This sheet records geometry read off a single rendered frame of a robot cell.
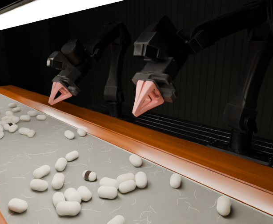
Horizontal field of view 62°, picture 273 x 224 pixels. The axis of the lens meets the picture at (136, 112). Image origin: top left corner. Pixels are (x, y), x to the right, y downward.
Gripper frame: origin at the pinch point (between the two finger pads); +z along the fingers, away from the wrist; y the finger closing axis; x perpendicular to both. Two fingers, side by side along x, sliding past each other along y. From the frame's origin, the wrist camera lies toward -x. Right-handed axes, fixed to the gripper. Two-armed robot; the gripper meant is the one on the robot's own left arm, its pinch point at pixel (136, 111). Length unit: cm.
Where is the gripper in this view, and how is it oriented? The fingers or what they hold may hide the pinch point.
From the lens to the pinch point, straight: 50.7
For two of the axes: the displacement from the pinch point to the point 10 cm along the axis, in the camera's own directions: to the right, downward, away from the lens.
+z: -5.4, 7.7, -3.5
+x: 4.7, 6.2, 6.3
